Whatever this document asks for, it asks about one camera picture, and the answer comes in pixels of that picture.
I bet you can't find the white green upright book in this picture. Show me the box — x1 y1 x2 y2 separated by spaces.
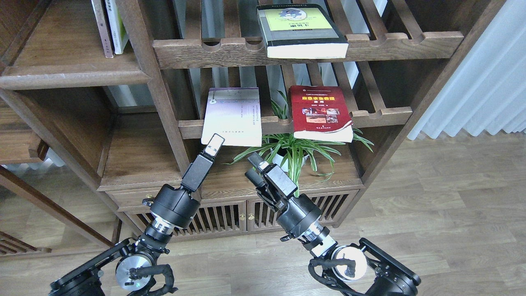
104 0 129 55

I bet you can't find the brown upright book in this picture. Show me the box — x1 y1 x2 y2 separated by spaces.
91 0 113 58

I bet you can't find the dark wooden bookshelf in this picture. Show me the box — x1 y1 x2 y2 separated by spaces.
1 0 505 234

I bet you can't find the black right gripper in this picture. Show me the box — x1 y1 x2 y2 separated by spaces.
245 152 323 236

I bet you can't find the white plant pot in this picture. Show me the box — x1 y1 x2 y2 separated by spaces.
272 149 309 174

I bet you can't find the pale lilac paperback book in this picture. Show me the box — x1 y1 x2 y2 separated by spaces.
201 88 262 147

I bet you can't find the white curtain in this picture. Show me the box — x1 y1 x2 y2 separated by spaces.
408 0 526 140

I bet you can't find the green spider plant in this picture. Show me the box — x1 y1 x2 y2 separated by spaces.
223 90 375 198

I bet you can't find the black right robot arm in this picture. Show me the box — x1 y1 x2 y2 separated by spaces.
245 153 421 296

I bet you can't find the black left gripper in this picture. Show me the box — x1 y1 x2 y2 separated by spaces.
143 133 225 230

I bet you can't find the yellow and black thick book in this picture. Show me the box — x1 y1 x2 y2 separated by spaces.
256 4 349 59

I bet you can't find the red paperback book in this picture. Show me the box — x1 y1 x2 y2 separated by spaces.
290 86 353 143

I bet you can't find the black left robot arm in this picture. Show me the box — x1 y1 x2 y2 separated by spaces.
50 134 224 296

